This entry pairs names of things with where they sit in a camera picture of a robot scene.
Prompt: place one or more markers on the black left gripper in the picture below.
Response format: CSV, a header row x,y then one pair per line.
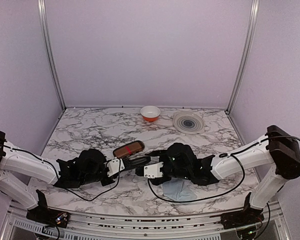
x,y
111,180

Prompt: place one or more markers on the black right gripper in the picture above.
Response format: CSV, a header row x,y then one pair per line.
x,y
162,154

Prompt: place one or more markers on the black glasses case beige lining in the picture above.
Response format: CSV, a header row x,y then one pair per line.
x,y
130,164

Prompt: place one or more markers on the brown fabric case red stripe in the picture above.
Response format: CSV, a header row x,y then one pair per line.
x,y
129,149

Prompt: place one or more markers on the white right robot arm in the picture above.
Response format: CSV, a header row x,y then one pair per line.
x,y
277,148

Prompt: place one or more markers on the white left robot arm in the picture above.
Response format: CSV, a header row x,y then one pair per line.
x,y
89,167

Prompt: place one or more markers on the white plate with blue spiral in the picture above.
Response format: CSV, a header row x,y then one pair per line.
x,y
188,123

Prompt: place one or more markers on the orange bowl with white inside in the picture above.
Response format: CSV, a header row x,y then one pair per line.
x,y
150,113

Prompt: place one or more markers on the aluminium front frame rail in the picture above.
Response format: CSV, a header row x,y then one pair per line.
x,y
93,226

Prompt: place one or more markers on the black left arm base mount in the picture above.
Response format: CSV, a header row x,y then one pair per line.
x,y
45,215

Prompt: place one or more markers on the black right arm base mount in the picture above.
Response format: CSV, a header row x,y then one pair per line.
x,y
243,217

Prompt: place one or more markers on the aluminium frame post right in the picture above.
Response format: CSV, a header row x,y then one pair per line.
x,y
251,28

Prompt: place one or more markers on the aluminium frame post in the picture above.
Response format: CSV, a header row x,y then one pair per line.
x,y
251,28
49,52

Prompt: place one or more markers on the aluminium frame post left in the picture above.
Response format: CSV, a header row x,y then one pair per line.
x,y
49,52

